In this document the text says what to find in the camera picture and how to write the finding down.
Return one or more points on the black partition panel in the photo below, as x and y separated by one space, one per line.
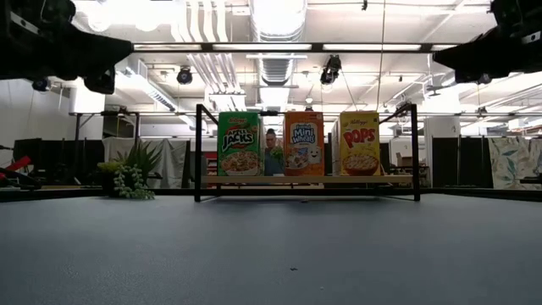
461 161
59 161

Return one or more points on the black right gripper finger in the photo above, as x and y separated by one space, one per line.
463 51
466 63

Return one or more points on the grey hanging cloth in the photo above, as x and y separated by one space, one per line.
173 163

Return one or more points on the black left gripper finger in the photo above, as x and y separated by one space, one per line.
110 61
106 44

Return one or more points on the person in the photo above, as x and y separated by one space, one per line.
274 163

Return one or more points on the wooden shelf with black frame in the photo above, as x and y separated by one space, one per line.
309 179

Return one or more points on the black hanging camera pod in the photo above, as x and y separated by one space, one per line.
330 70

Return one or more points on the green artificial plant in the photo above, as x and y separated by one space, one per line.
131 178

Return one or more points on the red black tool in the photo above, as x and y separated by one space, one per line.
17 167

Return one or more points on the black aluminium rig frame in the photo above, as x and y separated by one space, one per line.
206 47

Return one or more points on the green Apple Jacks cereal box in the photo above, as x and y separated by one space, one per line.
239 144

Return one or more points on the floral patterned curtain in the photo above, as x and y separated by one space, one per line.
512 163

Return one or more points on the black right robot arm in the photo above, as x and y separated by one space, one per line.
521 17

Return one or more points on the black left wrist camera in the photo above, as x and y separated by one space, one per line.
99 82

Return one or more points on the orange Mini Wheats cereal box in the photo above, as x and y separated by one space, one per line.
304 144

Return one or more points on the yellow Pops cereal box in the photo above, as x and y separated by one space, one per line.
360 144

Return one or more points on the black ceiling camera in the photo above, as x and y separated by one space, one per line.
184 76
41 85
485 79

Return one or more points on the white pillar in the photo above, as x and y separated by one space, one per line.
440 127

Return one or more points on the silver ceiling duct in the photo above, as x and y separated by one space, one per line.
277 68

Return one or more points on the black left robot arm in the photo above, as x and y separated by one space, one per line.
17 51

